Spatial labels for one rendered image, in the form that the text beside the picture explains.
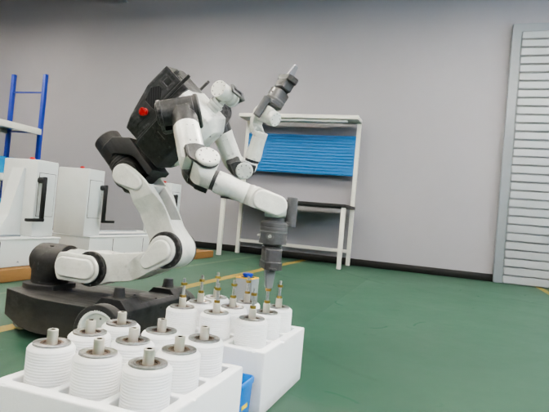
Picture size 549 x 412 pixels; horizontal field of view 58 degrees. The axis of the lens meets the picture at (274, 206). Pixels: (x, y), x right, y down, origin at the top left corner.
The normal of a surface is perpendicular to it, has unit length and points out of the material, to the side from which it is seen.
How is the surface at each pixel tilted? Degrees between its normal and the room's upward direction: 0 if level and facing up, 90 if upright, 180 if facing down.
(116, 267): 90
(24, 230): 90
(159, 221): 90
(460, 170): 90
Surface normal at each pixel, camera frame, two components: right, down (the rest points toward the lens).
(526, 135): -0.31, -0.04
